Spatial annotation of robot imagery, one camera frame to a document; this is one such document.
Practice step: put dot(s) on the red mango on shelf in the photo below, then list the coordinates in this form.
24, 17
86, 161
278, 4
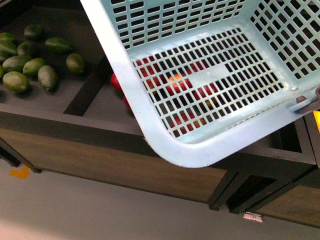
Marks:
115, 83

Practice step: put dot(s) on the wooden produce display stand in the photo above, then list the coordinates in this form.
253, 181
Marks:
83, 129

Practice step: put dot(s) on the white label tag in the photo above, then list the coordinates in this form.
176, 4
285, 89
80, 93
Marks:
253, 217

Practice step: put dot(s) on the yellow floor tape marker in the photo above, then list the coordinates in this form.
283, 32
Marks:
22, 173

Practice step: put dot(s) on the light blue plastic basket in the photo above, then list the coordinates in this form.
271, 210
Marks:
207, 78

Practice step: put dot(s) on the green mango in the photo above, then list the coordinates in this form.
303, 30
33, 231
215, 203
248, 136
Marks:
8, 48
8, 37
16, 82
32, 67
34, 32
58, 45
26, 49
75, 64
15, 63
47, 77

